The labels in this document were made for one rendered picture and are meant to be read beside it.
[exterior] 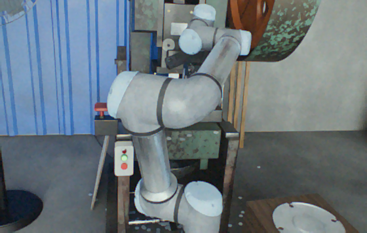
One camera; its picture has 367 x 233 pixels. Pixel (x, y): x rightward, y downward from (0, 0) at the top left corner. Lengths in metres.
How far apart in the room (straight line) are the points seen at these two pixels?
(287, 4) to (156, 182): 0.80
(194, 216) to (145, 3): 0.88
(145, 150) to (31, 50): 2.04
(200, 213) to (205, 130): 0.60
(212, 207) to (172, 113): 0.40
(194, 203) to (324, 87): 2.56
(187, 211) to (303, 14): 0.84
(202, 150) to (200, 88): 0.86
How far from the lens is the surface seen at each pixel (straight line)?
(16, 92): 2.99
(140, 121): 0.81
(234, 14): 1.95
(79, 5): 2.78
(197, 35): 1.11
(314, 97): 3.44
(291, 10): 1.41
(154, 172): 0.98
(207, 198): 1.06
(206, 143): 1.61
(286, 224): 1.58
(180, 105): 0.75
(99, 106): 1.48
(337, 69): 3.47
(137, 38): 1.83
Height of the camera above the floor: 1.27
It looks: 20 degrees down
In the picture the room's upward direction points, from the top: 4 degrees clockwise
